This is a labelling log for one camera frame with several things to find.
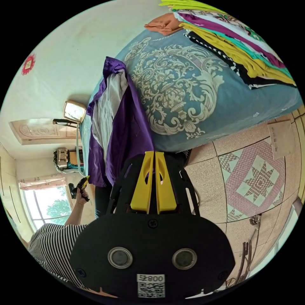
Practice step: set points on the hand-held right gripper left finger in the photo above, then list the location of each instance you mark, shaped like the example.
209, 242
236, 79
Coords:
140, 190

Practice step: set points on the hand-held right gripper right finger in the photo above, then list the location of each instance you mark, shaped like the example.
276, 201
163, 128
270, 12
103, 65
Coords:
166, 193

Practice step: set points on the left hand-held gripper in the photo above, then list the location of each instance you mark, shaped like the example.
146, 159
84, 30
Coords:
72, 190

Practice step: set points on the purple vest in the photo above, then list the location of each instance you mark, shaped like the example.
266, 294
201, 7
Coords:
128, 133

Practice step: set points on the person's left forearm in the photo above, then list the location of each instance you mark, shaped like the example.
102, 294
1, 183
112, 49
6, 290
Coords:
77, 214

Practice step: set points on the person's left hand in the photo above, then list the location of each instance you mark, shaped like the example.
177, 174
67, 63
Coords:
79, 196

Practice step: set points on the beige patterned bag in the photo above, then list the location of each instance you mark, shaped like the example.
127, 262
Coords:
61, 157

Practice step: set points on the window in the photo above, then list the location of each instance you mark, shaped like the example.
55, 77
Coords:
50, 207

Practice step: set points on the pink flowered curtain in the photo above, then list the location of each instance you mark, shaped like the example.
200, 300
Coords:
40, 182

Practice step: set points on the wooden door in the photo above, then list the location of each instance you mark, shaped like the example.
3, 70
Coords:
43, 132

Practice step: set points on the person's body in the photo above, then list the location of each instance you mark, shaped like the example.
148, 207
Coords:
52, 250

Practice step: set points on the bed with blue ornamented sheet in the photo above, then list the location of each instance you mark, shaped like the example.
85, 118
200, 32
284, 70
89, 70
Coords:
238, 104

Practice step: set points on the flat brown carton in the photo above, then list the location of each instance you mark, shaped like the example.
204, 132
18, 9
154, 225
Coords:
280, 140

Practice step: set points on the pile of clothes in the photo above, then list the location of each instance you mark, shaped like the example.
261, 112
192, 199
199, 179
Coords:
238, 40

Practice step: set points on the orange folded garment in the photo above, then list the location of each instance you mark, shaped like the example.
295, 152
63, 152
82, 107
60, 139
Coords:
164, 23

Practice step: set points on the golden wall clock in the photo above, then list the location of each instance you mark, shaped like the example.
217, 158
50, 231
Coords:
73, 112

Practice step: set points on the red wall ornament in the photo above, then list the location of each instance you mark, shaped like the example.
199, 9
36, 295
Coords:
28, 64

